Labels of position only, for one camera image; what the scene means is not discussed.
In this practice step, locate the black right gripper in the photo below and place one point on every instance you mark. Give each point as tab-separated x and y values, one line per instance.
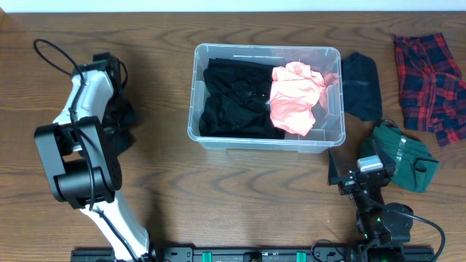
390	162

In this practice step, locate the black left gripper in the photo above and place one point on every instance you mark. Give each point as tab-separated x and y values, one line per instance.
121	121

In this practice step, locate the black banded cloth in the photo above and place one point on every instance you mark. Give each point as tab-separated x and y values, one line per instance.
118	118

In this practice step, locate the salmon pink garment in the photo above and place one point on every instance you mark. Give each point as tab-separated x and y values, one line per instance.
296	89

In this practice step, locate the large black garment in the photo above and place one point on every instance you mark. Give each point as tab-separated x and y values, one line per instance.
236	107

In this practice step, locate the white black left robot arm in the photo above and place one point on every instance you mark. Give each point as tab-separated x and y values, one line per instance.
81	164

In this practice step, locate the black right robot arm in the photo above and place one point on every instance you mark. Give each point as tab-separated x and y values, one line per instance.
386	227

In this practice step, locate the green banded folded cloth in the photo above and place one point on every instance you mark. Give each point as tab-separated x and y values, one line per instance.
415	167

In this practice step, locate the small black folded cloth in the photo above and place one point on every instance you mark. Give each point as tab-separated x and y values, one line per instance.
361	89

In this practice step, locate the red plaid cloth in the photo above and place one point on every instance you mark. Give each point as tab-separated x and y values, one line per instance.
431	87

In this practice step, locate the clear plastic storage bin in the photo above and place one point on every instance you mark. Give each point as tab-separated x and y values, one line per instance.
329	128

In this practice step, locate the black mounting rail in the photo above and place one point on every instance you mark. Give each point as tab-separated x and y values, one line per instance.
316	253

